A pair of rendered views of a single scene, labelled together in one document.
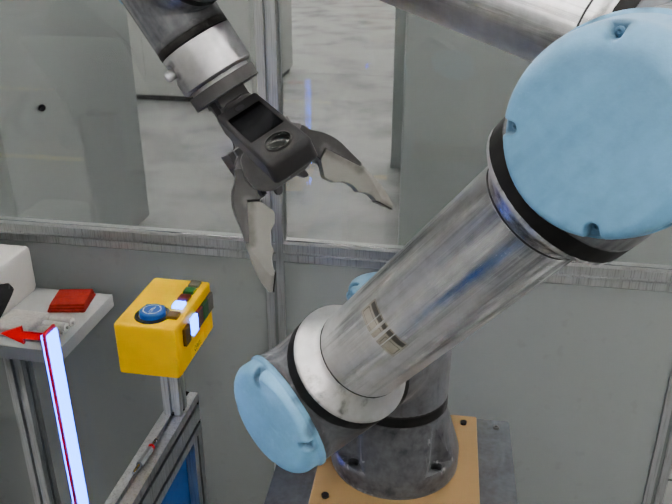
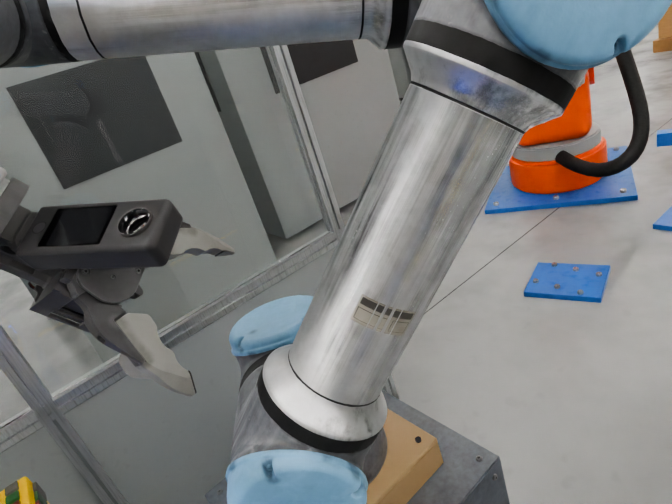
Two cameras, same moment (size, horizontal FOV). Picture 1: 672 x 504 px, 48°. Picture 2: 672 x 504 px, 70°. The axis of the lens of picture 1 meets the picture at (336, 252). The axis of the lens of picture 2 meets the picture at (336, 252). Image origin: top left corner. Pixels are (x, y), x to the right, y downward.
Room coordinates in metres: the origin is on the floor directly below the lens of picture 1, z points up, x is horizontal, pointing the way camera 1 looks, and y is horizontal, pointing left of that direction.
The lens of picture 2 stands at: (0.29, 0.17, 1.54)
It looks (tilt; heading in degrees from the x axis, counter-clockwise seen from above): 25 degrees down; 320
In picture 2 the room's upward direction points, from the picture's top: 19 degrees counter-clockwise
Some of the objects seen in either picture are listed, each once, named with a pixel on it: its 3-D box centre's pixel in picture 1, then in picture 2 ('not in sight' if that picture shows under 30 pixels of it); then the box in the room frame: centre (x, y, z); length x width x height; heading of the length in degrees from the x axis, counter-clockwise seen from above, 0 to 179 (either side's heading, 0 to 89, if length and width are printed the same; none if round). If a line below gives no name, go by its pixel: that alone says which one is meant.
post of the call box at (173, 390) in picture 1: (172, 380); not in sight; (1.05, 0.27, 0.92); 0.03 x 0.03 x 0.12; 80
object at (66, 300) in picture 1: (71, 299); not in sight; (1.43, 0.57, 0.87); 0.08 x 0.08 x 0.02; 0
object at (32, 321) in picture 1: (33, 325); not in sight; (1.32, 0.61, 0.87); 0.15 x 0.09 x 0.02; 77
